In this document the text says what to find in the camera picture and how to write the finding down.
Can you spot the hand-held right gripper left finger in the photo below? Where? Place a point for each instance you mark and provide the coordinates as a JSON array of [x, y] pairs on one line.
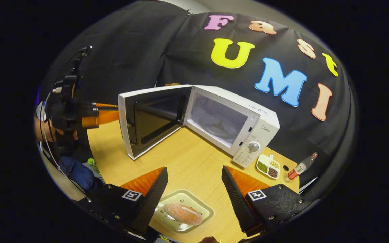
[[149, 202]]

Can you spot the person's blue trouser leg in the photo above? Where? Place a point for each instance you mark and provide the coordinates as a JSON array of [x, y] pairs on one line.
[[76, 173]]

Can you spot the brown bread slice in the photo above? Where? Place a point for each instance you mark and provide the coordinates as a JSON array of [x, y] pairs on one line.
[[172, 84]]

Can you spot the black backdrop cloth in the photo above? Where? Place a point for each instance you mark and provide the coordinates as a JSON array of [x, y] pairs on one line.
[[130, 50]]

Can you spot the white divided bean dish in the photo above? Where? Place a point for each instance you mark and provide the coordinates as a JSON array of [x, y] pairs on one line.
[[268, 167]]

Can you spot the pink sugared bread roll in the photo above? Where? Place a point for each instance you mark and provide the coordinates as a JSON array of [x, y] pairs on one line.
[[183, 213]]

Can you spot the small green object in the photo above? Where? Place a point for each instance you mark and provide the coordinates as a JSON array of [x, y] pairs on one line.
[[92, 162]]

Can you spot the pale green square plate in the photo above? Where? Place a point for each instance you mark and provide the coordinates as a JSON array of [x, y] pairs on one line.
[[198, 202]]

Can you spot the clear plastic bottle red label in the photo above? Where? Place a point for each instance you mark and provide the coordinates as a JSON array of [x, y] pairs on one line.
[[299, 168]]

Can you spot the white microwave oven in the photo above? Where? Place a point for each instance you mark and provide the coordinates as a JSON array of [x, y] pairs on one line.
[[248, 118]]

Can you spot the glass turntable plate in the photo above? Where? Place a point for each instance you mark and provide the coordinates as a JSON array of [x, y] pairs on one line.
[[214, 130]]

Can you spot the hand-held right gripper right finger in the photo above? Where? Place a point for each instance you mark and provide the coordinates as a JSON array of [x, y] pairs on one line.
[[236, 202]]

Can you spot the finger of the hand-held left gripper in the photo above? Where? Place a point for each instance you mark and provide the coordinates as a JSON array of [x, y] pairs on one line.
[[105, 116], [105, 105]]

